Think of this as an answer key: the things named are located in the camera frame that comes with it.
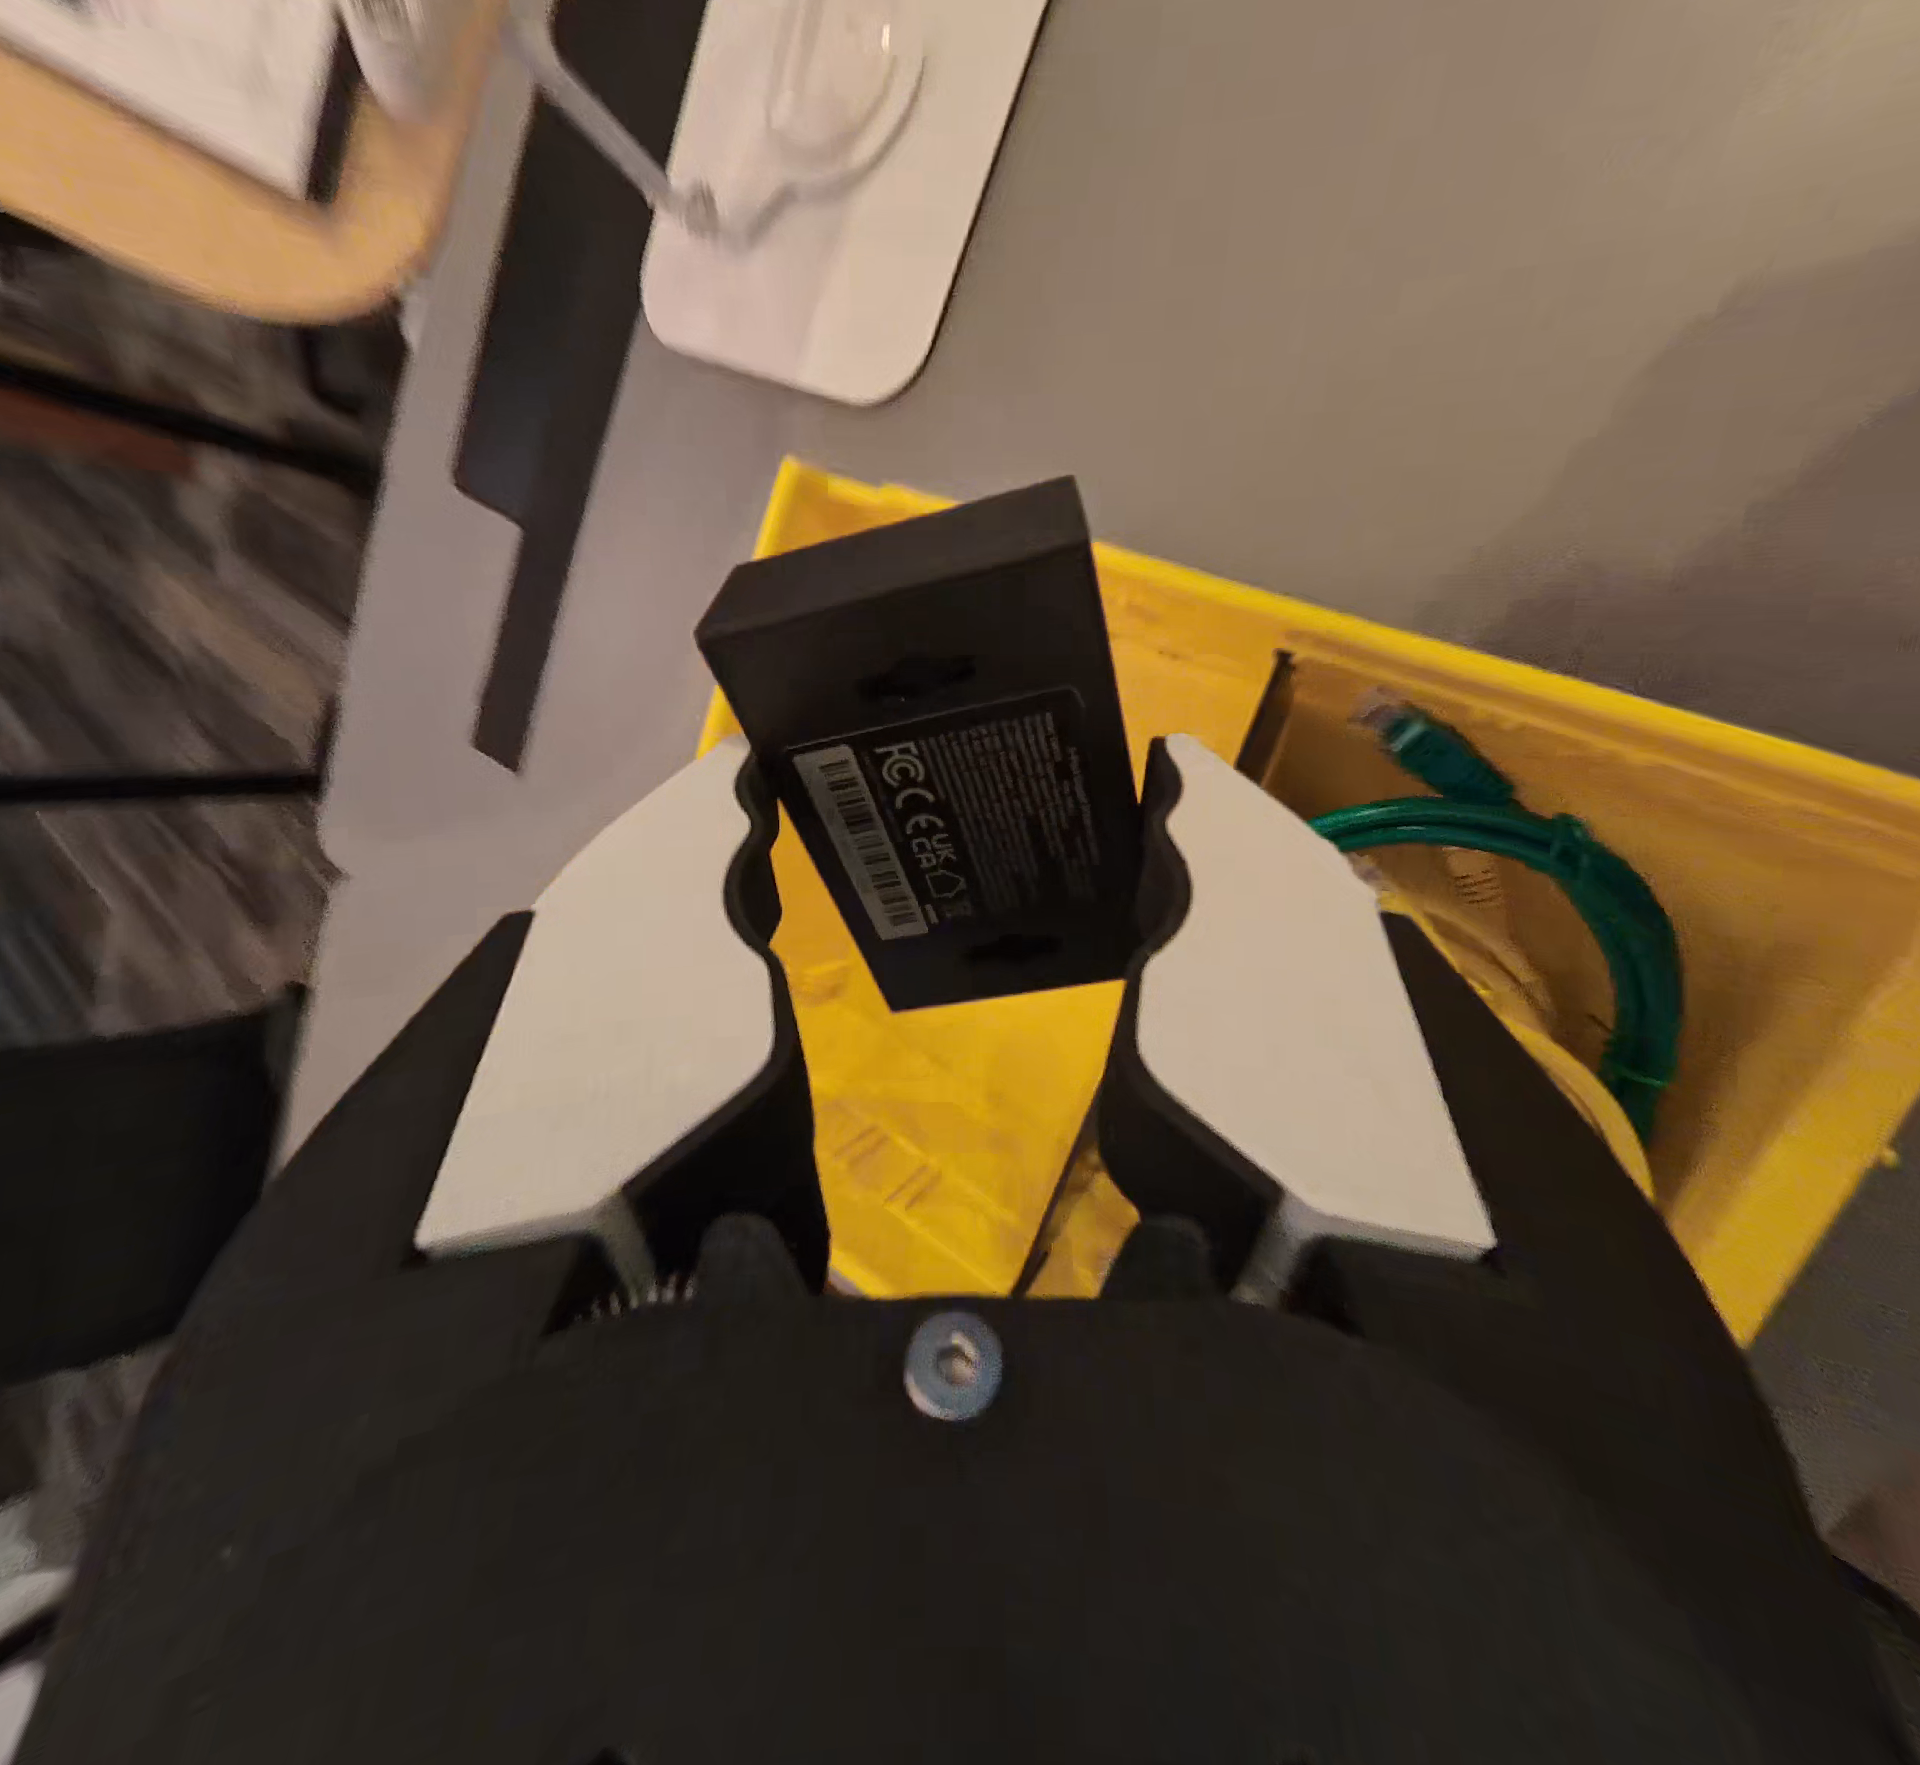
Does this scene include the black office chair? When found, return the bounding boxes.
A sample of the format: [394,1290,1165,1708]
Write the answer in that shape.
[0,982,310,1393]

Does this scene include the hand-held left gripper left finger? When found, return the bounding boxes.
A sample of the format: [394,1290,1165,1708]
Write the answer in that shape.
[412,735,833,1299]

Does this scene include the clear safety glasses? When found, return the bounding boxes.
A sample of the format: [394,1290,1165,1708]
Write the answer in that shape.
[503,0,929,251]

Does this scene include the yellow plastic bin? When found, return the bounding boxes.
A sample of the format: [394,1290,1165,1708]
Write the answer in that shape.
[698,452,1920,1345]

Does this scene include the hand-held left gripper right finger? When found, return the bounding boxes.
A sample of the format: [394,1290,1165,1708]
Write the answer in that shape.
[1093,731,1502,1299]

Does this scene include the black network switch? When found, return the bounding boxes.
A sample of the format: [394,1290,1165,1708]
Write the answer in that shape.
[694,476,1142,1014]

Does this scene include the green ethernet cable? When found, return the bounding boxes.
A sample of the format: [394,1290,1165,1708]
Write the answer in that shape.
[1306,691,1684,1144]

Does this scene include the wooden board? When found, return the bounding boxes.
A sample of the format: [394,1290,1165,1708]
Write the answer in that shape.
[0,0,542,327]

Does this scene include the yellow ethernet cable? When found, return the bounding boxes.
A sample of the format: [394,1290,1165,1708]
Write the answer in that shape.
[1484,1000,1660,1203]

